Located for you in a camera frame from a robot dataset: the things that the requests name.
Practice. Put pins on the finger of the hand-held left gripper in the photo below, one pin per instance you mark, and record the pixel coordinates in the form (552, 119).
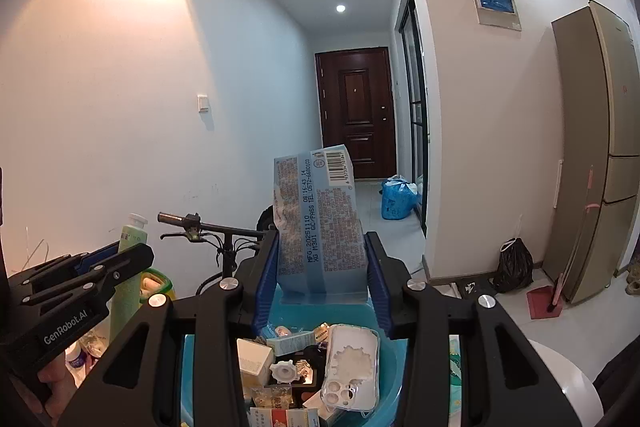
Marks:
(125, 264)
(97, 259)

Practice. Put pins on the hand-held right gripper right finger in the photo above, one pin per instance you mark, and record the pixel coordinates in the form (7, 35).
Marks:
(378, 287)

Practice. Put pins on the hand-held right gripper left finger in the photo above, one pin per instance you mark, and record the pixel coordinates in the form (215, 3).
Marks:
(265, 287)

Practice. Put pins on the light green tube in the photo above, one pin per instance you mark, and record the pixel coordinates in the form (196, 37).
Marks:
(127, 307)

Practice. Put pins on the slim white teal box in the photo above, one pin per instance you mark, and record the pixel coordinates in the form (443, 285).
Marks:
(290, 342)

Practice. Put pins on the light blue printed packet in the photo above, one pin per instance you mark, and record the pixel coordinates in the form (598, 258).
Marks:
(320, 232)

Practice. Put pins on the clear phone case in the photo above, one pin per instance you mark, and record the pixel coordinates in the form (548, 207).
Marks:
(350, 367)

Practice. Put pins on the blue plastic basin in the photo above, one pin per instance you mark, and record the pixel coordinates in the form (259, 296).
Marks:
(387, 382)

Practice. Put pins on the yellow container with green lid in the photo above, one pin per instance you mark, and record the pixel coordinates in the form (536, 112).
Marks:
(160, 287)

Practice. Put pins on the person's left hand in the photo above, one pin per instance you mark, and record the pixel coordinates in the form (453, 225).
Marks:
(55, 382)

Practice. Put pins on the white jar with blue label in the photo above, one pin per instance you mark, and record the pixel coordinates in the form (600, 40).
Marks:
(76, 357)

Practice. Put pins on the white square box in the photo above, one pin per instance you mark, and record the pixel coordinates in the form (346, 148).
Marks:
(255, 364)

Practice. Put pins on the white gear-shaped cap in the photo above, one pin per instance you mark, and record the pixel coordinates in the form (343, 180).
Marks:
(286, 371)

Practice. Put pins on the blue plastic bag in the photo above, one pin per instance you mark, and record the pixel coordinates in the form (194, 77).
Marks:
(400, 199)

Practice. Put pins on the green tissue pack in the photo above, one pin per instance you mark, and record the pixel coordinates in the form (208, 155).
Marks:
(455, 382)

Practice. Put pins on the black plastic bag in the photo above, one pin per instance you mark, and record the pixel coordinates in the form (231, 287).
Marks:
(515, 267)

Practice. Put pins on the red dustpan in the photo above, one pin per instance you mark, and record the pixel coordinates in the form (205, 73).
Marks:
(545, 302)

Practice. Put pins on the brown entrance door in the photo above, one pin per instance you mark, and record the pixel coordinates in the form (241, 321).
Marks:
(357, 112)

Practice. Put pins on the black framed sliding door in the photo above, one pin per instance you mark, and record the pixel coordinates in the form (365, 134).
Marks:
(415, 107)

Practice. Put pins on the pink broom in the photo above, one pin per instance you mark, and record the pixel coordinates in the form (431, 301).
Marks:
(580, 232)

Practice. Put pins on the beige refrigerator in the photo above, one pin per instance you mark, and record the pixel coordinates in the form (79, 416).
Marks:
(600, 147)

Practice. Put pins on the black jacket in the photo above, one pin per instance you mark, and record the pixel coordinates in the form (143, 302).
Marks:
(620, 392)

